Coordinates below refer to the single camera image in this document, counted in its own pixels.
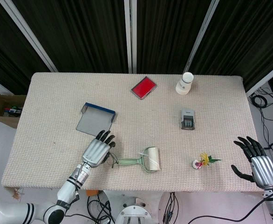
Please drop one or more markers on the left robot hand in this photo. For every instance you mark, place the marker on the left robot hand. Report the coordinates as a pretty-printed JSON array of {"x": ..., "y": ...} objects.
[{"x": 95, "y": 152}]

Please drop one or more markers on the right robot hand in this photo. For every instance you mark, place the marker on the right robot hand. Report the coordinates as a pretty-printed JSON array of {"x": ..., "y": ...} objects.
[{"x": 264, "y": 172}]

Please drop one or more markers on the grey dustpan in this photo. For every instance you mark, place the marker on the grey dustpan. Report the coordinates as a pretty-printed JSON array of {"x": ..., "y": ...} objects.
[{"x": 94, "y": 121}]

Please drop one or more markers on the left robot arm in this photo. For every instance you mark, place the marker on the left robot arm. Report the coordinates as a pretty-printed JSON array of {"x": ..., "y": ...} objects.
[{"x": 66, "y": 192}]

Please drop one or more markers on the round white robot base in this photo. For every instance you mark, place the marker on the round white robot base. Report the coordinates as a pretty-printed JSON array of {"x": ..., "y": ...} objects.
[{"x": 133, "y": 213}]

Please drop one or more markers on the red ink pad case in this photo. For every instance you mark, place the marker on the red ink pad case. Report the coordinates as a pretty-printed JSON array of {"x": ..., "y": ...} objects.
[{"x": 144, "y": 88}]

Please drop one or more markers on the orange plastic piece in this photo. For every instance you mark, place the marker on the orange plastic piece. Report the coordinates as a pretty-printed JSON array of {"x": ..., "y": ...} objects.
[{"x": 91, "y": 193}]

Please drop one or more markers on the green lint roller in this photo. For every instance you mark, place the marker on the green lint roller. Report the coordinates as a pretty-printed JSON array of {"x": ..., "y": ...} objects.
[{"x": 154, "y": 158}]

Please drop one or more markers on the beige woven tablecloth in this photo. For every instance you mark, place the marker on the beige woven tablecloth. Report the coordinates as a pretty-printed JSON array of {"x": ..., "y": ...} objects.
[{"x": 150, "y": 130}]

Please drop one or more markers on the colourful feather shuttlecock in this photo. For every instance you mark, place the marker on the colourful feather shuttlecock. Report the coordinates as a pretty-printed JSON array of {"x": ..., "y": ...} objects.
[{"x": 197, "y": 164}]

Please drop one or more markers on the grey date stamp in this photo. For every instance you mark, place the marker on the grey date stamp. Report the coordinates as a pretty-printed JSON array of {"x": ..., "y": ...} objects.
[{"x": 187, "y": 117}]

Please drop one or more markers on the cardboard box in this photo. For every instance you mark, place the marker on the cardboard box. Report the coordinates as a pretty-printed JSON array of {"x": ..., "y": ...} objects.
[{"x": 1, "y": 105}]

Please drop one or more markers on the white bottle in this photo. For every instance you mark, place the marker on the white bottle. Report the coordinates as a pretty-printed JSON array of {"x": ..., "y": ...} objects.
[{"x": 184, "y": 84}]

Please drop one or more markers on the black pleated curtain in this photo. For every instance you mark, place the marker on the black pleated curtain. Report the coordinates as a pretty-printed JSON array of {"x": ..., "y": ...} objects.
[{"x": 85, "y": 35}]

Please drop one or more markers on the white upright frame post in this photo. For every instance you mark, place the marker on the white upright frame post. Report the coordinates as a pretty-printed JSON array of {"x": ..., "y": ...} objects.
[{"x": 130, "y": 35}]

